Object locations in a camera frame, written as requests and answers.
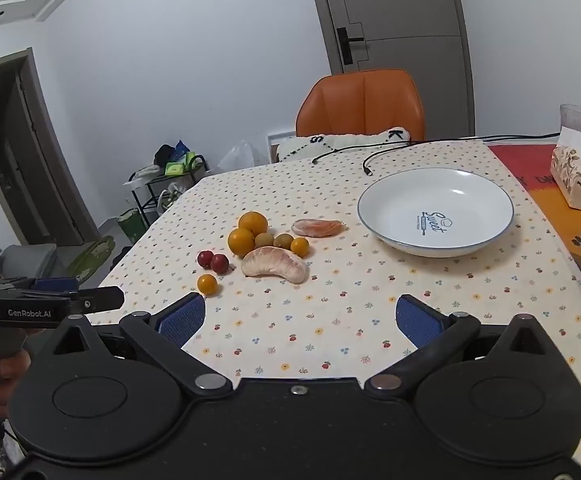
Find green packets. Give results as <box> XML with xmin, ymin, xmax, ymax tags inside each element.
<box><xmin>165</xmin><ymin>156</ymin><xmax>197</xmax><ymax>177</ymax></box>

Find peeled orange half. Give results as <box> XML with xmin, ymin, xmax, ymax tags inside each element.
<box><xmin>291</xmin><ymin>218</ymin><xmax>346</xmax><ymax>238</ymax></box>

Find black metal rack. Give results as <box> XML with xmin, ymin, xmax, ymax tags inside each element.
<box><xmin>123</xmin><ymin>155</ymin><xmax>209</xmax><ymax>228</ymax></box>

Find grey door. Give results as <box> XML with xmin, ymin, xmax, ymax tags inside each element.
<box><xmin>305</xmin><ymin>0</ymin><xmax>475</xmax><ymax>142</ymax></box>

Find dark wooden door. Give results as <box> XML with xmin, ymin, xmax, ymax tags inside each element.
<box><xmin>0</xmin><ymin>49</ymin><xmax>98</xmax><ymax>248</ymax></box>

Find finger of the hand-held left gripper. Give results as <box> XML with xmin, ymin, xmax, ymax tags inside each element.
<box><xmin>15</xmin><ymin>276</ymin><xmax>80</xmax><ymax>292</ymax></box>
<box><xmin>81</xmin><ymin>286</ymin><xmax>125</xmax><ymax>314</ymax></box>

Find red and orange mat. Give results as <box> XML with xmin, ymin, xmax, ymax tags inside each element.
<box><xmin>485</xmin><ymin>144</ymin><xmax>581</xmax><ymax>261</ymax></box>

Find grey sofa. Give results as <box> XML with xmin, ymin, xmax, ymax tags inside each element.
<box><xmin>0</xmin><ymin>220</ymin><xmax>59</xmax><ymax>285</ymax></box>

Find patterned tissue pack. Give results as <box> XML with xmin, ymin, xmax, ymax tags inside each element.
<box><xmin>551</xmin><ymin>127</ymin><xmax>581</xmax><ymax>213</ymax></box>

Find white fluffy pillow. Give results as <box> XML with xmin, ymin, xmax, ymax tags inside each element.
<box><xmin>275</xmin><ymin>127</ymin><xmax>414</xmax><ymax>163</ymax></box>

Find white plate with blue rim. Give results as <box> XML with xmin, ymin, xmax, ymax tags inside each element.
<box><xmin>357</xmin><ymin>167</ymin><xmax>515</xmax><ymax>259</ymax></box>

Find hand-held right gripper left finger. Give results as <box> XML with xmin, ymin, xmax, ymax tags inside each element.
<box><xmin>45</xmin><ymin>292</ymin><xmax>234</xmax><ymax>397</ymax></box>

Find orange chair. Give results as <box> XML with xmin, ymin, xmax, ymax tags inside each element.
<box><xmin>295</xmin><ymin>70</ymin><xmax>427</xmax><ymax>143</ymax></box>

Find black cable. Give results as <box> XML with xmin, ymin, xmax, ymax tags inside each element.
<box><xmin>363</xmin><ymin>131</ymin><xmax>581</xmax><ymax>177</ymax></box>
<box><xmin>312</xmin><ymin>136</ymin><xmax>491</xmax><ymax>165</ymax></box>

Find black door handle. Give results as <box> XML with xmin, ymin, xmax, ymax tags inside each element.
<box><xmin>337</xmin><ymin>26</ymin><xmax>366</xmax><ymax>65</ymax></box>

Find peeled pomelo segment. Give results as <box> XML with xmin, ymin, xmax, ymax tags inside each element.
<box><xmin>241</xmin><ymin>246</ymin><xmax>309</xmax><ymax>283</ymax></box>

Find person's left hand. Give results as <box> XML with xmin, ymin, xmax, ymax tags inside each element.
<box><xmin>0</xmin><ymin>347</ymin><xmax>32</xmax><ymax>420</ymax></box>

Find clear plastic bag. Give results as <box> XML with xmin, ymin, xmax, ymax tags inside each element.
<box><xmin>218</xmin><ymin>139</ymin><xmax>257</xmax><ymax>172</ymax></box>

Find large orange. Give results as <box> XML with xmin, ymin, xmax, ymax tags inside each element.
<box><xmin>238</xmin><ymin>211</ymin><xmax>270</xmax><ymax>237</ymax></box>
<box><xmin>227</xmin><ymin>228</ymin><xmax>257</xmax><ymax>257</ymax></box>

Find clear glass cup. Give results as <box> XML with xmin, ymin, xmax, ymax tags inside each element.
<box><xmin>559</xmin><ymin>104</ymin><xmax>581</xmax><ymax>138</ymax></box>

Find green worn chair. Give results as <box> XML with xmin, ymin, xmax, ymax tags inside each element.
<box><xmin>64</xmin><ymin>236</ymin><xmax>117</xmax><ymax>282</ymax></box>

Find floral dotted tablecloth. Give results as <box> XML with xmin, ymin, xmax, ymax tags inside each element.
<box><xmin>83</xmin><ymin>140</ymin><xmax>581</xmax><ymax>476</ymax></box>

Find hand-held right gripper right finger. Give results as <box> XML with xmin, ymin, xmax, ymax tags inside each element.
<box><xmin>365</xmin><ymin>294</ymin><xmax>554</xmax><ymax>397</ymax></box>

